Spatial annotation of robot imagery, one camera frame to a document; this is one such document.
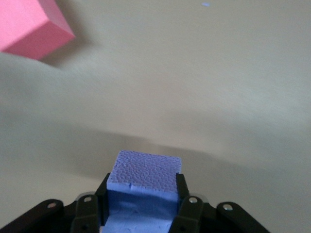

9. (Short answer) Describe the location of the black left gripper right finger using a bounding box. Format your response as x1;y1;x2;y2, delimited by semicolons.
170;173;270;233

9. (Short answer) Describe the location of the red foam cube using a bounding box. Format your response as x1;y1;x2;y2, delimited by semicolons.
0;0;76;61

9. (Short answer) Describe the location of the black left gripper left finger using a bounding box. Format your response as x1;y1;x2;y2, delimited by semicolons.
0;172;109;233

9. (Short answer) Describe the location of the table cover sheet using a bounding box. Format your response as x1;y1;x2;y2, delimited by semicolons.
0;0;311;233

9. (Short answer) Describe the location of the purple foam cube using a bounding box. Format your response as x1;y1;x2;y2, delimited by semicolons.
99;150;183;233

